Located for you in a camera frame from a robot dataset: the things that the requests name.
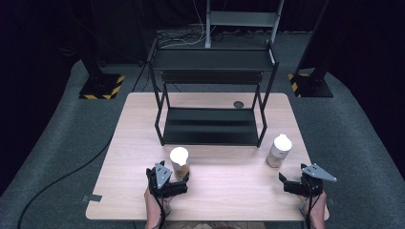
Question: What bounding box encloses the grey tape piece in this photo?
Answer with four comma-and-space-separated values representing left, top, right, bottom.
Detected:
80, 194, 103, 203

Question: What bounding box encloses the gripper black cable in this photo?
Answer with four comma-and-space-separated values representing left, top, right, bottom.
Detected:
155, 190, 167, 229
305, 193, 316, 229

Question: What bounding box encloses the grey metal frame stand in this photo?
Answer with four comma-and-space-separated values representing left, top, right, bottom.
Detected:
204, 0, 285, 50

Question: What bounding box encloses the long black floor cable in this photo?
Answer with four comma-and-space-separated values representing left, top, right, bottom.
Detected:
16, 136, 113, 229

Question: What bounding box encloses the person's left hand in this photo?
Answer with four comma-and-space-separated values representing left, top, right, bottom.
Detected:
143, 186, 175, 215

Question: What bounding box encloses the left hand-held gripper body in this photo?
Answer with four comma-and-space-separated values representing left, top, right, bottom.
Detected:
149, 160, 180, 198

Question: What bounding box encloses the tangle of floor cables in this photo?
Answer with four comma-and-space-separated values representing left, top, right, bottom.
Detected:
156, 22, 208, 49

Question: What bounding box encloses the person's right hand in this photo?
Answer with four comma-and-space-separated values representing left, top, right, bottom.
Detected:
299, 190, 329, 219

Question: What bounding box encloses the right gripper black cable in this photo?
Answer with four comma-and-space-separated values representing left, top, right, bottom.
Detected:
305, 193, 316, 229

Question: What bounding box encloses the domed white cap bottle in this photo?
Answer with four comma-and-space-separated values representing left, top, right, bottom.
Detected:
266, 134, 293, 169

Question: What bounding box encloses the black metal shelf rack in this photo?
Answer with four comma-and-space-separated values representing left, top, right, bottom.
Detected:
146, 38, 280, 149

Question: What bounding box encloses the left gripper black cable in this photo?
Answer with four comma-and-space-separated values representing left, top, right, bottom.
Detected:
155, 190, 167, 229

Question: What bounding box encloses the black stand with striped base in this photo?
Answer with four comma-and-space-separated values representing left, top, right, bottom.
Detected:
65, 0, 126, 100
288, 0, 334, 98

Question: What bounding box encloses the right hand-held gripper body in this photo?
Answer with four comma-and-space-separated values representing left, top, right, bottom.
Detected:
299, 163, 338, 198

